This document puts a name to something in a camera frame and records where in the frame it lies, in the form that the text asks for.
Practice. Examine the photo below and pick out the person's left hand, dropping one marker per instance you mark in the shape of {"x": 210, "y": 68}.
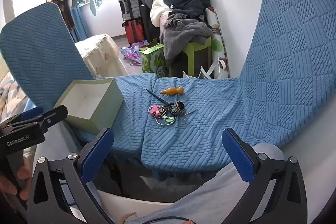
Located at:
{"x": 26, "y": 179}

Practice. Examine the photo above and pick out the red suitcase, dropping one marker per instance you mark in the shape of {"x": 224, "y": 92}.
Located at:
{"x": 135, "y": 31}

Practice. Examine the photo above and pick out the small silver pin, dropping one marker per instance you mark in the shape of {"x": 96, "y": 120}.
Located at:
{"x": 190, "y": 112}

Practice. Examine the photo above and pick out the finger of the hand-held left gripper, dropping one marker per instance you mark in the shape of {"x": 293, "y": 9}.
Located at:
{"x": 56, "y": 113}
{"x": 31, "y": 112}

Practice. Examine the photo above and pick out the colourful crumpled wrapping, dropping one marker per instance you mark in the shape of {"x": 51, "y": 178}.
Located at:
{"x": 132, "y": 52}

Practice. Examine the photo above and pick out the black suitcase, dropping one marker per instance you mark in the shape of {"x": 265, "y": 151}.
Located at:
{"x": 147, "y": 24}

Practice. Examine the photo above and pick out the dark blue jacket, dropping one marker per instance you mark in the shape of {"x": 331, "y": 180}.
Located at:
{"x": 186, "y": 1}

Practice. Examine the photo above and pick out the blue textured sofa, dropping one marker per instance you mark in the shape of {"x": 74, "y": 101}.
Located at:
{"x": 210, "y": 121}

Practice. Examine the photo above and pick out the printed folding board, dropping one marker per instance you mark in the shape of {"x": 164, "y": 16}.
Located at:
{"x": 216, "y": 43}

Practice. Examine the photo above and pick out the white paper bag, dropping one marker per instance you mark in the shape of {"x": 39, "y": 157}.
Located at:
{"x": 218, "y": 66}

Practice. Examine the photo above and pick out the green plastic stool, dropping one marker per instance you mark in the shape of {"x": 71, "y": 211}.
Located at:
{"x": 197, "y": 47}

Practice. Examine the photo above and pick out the white plastic container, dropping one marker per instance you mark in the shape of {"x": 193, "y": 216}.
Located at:
{"x": 136, "y": 203}

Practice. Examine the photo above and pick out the thin black hair stick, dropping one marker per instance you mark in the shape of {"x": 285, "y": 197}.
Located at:
{"x": 155, "y": 96}

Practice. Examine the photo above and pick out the pale green cardboard box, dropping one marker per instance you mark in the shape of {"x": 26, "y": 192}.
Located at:
{"x": 105, "y": 108}

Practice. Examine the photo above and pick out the grey suitcase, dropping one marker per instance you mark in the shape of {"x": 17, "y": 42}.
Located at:
{"x": 130, "y": 5}

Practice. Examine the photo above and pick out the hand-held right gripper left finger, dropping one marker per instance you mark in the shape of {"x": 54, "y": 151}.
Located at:
{"x": 98, "y": 153}

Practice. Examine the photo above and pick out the cream cloth covered cabinet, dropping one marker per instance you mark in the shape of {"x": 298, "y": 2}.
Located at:
{"x": 102, "y": 53}

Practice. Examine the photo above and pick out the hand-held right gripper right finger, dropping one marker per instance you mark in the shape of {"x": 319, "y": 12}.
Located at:
{"x": 237, "y": 153}

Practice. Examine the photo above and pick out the printed blanket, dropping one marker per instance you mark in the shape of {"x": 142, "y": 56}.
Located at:
{"x": 8, "y": 92}

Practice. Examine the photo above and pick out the green printed cardboard box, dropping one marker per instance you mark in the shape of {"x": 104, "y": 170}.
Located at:
{"x": 152, "y": 58}

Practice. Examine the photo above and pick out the orange gourd pendant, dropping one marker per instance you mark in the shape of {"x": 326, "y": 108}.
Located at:
{"x": 170, "y": 91}

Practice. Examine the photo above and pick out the white garment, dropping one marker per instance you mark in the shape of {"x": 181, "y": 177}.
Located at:
{"x": 157, "y": 12}

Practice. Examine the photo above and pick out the blue curtain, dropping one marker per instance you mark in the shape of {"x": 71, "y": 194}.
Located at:
{"x": 78, "y": 22}

